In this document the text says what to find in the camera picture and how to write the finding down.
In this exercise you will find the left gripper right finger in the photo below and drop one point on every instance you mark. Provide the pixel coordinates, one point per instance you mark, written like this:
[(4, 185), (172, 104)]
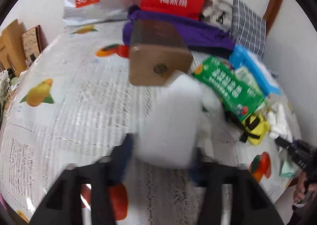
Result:
[(248, 203)]

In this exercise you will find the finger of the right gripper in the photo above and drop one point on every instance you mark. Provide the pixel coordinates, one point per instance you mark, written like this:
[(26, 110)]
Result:
[(285, 144)]

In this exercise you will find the white rubber glove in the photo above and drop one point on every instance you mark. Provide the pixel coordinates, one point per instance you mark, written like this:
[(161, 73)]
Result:
[(279, 128)]

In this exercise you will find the white sponge block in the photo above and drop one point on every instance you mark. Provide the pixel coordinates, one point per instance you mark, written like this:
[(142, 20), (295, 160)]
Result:
[(168, 136)]

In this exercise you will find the person right hand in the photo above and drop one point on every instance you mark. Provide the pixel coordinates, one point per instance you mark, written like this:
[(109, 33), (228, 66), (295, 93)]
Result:
[(299, 194)]

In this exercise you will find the blue tissue pack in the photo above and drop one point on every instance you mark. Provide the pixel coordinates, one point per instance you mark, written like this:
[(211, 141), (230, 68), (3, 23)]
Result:
[(243, 57)]

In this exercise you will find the grey checkered cushion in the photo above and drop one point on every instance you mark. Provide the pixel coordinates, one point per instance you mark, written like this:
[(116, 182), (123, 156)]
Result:
[(248, 28)]

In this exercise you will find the purple towel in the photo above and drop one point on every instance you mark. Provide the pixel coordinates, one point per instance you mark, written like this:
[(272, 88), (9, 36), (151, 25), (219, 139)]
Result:
[(197, 35)]

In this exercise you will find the beige backpack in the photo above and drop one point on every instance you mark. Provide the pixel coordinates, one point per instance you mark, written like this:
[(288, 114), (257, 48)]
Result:
[(217, 13)]

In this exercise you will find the dark green tea box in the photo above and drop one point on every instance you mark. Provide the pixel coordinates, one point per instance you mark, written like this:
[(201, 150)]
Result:
[(156, 52)]

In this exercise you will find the wooden headboard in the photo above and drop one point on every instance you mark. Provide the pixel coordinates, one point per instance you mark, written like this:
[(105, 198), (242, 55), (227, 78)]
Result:
[(12, 55)]

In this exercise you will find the brown patterned book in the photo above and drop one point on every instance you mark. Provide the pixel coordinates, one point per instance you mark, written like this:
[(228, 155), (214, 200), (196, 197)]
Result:
[(31, 42)]

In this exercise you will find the brown wooden door frame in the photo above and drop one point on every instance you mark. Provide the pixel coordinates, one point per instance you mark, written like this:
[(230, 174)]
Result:
[(271, 13)]

